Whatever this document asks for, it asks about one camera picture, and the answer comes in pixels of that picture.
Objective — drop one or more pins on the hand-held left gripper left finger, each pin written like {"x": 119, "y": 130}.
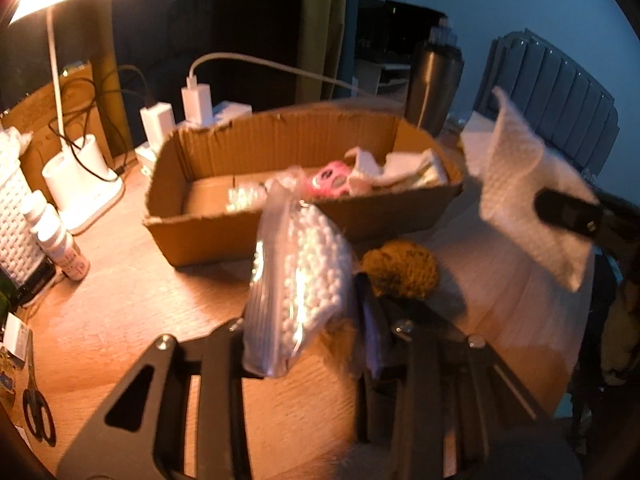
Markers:
{"x": 220, "y": 360}

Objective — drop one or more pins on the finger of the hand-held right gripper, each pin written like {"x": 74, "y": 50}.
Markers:
{"x": 565, "y": 212}

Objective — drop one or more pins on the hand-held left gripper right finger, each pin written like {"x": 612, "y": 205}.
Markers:
{"x": 375, "y": 330}

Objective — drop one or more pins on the white paper towel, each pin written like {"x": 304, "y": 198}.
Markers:
{"x": 525, "y": 195}

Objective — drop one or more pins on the brown fuzzy sponge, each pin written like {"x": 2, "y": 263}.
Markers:
{"x": 400, "y": 270}

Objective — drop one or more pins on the clear bag of white beads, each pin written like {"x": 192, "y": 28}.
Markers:
{"x": 310, "y": 270}
{"x": 246, "y": 199}

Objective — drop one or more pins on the cardboard box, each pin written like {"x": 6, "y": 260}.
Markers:
{"x": 225, "y": 235}

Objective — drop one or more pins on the pink plush toy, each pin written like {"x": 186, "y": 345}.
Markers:
{"x": 330, "y": 180}

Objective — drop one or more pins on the white tissue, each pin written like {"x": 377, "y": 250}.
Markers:
{"x": 385, "y": 170}

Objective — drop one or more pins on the grey padded headboard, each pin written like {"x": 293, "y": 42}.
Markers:
{"x": 555, "y": 95}

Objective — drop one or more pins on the small white bottle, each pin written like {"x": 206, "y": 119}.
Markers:
{"x": 72, "y": 257}
{"x": 42, "y": 215}

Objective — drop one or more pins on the steel travel tumbler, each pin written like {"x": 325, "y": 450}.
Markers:
{"x": 432, "y": 90}

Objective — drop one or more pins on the small white box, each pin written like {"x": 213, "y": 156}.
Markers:
{"x": 14, "y": 336}

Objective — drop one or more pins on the white computer desk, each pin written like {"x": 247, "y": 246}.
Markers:
{"x": 382, "y": 76}

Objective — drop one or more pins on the white desk lamp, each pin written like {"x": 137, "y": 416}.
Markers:
{"x": 75, "y": 180}

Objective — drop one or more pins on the white charger plug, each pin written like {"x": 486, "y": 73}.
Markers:
{"x": 197, "y": 102}
{"x": 157, "y": 127}

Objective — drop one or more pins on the white woven container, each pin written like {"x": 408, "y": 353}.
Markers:
{"x": 17, "y": 220}

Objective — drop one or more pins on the black computer monitor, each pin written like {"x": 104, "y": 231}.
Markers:
{"x": 400, "y": 27}

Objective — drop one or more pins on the white power strip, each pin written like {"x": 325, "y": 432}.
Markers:
{"x": 230, "y": 111}

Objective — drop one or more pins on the yellow curtain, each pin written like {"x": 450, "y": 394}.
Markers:
{"x": 322, "y": 25}

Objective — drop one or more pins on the dark glass window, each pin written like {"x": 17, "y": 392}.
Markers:
{"x": 225, "y": 10}

